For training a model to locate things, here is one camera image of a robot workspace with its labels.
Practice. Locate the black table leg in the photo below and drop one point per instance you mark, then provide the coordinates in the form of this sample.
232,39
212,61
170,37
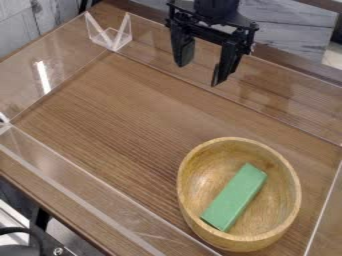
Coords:
39,238

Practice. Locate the brown wooden bowl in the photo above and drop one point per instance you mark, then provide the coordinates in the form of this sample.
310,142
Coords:
206,170

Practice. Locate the green rectangular block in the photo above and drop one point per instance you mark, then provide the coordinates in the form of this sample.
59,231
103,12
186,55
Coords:
236,196

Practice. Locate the clear acrylic corner bracket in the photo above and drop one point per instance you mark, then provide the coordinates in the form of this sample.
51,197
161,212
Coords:
110,38

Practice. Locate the clear acrylic tray wall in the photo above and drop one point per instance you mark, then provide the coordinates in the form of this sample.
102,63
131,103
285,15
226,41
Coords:
105,180

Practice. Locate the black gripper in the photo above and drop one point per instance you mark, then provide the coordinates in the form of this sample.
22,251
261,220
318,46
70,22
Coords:
214,21

